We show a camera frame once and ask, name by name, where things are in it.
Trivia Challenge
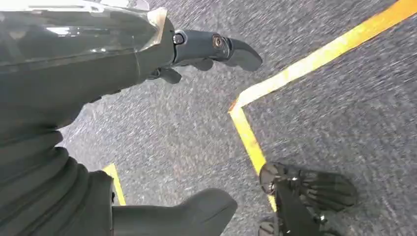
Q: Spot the black robot foot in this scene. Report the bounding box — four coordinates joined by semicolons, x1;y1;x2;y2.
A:
259;162;359;236

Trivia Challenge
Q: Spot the yellow floor tape square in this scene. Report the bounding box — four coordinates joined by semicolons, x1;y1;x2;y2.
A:
228;0;417;212

